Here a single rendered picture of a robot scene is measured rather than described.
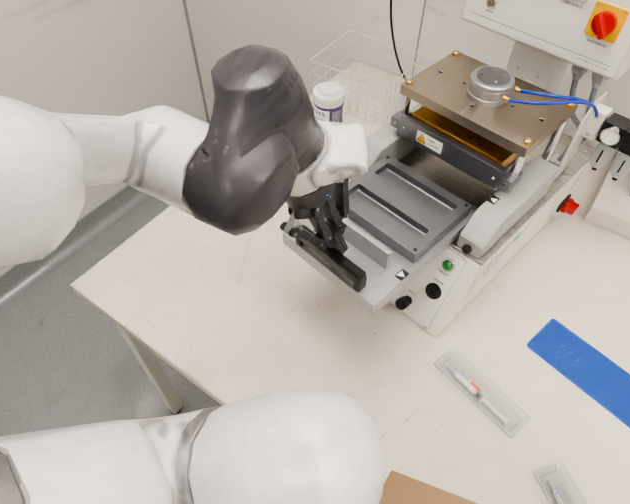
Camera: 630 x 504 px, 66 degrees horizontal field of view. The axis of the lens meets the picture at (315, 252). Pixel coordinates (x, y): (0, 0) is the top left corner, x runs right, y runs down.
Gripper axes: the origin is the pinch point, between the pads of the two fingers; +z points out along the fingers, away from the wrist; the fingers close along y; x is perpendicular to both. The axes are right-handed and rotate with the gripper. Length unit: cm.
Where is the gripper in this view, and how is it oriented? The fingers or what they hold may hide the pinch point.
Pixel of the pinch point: (334, 238)
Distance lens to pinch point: 79.3
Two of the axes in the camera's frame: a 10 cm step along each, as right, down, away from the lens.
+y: -6.5, 7.5, -1.5
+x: 7.2, 5.3, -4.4
